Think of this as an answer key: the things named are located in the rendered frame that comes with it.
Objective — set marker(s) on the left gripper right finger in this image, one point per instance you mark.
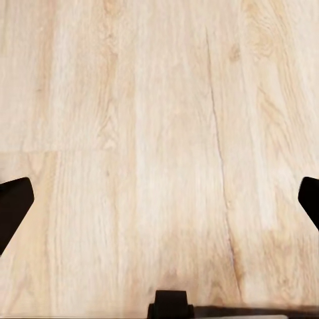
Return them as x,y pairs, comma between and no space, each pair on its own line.
308,197

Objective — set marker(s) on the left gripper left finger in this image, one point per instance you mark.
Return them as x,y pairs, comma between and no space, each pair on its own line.
16,198

